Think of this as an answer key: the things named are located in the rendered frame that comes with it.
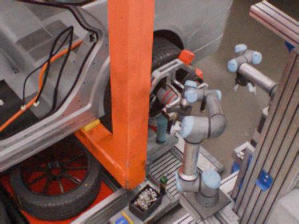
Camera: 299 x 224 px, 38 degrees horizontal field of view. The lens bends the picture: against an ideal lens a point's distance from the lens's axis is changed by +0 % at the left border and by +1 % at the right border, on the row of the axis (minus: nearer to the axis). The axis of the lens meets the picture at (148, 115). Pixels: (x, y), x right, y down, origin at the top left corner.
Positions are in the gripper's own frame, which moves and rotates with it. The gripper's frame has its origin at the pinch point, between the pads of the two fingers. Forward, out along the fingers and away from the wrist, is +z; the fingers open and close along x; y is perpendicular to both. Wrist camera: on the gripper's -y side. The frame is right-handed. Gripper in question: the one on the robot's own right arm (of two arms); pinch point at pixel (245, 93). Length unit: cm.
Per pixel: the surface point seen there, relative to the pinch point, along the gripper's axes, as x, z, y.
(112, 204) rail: -69, 63, 84
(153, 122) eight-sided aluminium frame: -65, 22, 29
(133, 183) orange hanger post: -49, 42, 77
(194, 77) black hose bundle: -34.5, -11.5, 9.9
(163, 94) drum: -54, -2, 24
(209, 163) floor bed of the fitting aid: -50, 84, -15
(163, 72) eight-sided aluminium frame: -46, -22, 28
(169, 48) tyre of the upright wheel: -53, -32, 10
